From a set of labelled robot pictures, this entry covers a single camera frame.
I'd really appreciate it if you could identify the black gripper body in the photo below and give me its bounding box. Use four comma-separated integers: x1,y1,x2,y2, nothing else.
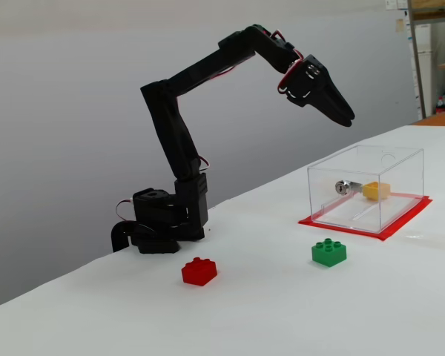
277,53,333,109

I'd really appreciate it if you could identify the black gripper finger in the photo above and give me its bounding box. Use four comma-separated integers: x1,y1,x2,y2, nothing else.
306,88,354,128
320,73,357,122

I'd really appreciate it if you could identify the yellow lego brick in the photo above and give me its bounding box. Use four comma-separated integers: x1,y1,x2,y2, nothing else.
362,181,392,202

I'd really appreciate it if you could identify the transparent acrylic box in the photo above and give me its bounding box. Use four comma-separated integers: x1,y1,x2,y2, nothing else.
306,144,425,234

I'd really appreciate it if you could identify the green lego brick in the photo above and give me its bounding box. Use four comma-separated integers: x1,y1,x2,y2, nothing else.
311,239,348,268

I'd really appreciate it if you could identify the red lego brick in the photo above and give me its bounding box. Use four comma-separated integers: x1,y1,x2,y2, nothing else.
181,257,218,287

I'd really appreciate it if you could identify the silver cam lock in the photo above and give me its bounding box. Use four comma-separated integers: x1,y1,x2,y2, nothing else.
334,179,364,196

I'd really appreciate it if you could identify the orange table top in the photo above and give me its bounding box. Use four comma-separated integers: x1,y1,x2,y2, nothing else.
410,111,445,128

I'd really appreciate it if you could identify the red tape mat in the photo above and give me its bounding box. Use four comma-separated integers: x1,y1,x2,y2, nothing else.
298,189,433,243

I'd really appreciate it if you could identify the black table clamp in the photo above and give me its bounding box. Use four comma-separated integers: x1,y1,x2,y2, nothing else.
111,221,139,254

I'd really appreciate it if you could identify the red white gripper servo cable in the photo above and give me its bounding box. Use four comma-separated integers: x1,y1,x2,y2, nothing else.
276,58,306,96

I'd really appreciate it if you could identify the red white wrist servo cable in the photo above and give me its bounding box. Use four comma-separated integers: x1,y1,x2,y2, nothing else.
269,28,296,50

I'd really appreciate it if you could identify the metal shelf frame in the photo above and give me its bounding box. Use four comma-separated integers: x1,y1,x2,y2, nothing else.
406,0,445,119

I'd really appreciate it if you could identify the red white base cable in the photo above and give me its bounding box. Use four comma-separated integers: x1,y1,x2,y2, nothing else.
115,199,134,224

